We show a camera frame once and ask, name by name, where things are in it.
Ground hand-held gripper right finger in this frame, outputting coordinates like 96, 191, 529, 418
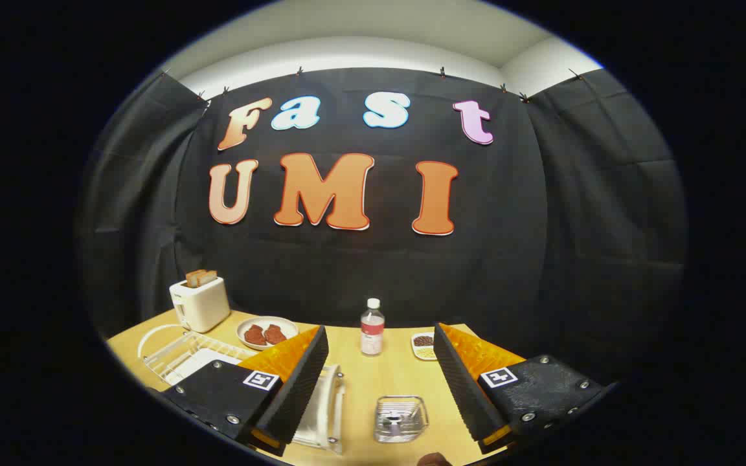
433, 322, 610, 454

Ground metal wire basket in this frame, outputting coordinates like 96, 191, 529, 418
374, 395, 430, 444

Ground white drainer tray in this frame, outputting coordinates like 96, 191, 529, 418
169, 348, 244, 386

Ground white toaster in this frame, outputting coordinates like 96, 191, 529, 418
169, 276, 231, 333

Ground clear bottle with red label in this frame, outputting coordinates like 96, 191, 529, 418
360, 298, 385, 357

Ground white divided snack dish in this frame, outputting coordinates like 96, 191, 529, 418
411, 332, 438, 361

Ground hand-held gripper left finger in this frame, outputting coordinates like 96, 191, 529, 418
161, 326, 330, 458

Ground white round dish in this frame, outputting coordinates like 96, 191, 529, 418
237, 316, 299, 351

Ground white wire dish rack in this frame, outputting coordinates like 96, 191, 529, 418
138, 324, 348, 454

